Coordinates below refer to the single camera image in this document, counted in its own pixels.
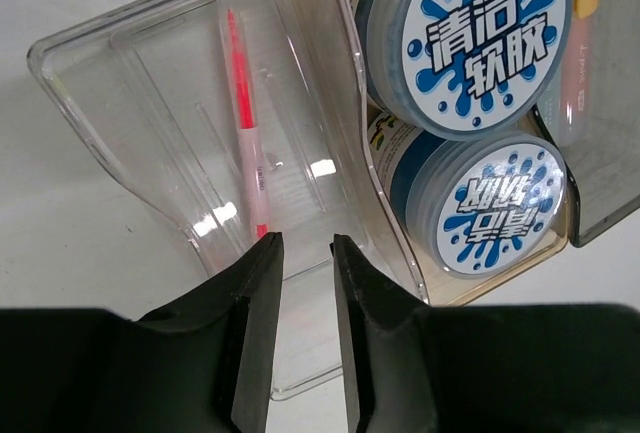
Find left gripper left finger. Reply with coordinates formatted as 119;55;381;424
1;233;284;432

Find orange cap highlighter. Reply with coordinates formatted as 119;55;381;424
556;14;591;146

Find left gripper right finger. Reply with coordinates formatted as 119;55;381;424
331;235;639;432

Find smoky grey plastic bin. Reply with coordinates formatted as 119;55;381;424
566;0;639;247

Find clear plastic bin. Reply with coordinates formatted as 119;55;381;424
27;0;426;401

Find blue cleaning gel jar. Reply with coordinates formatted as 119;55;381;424
367;113;567;277

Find pink slim pen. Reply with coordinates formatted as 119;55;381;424
226;9;269;239

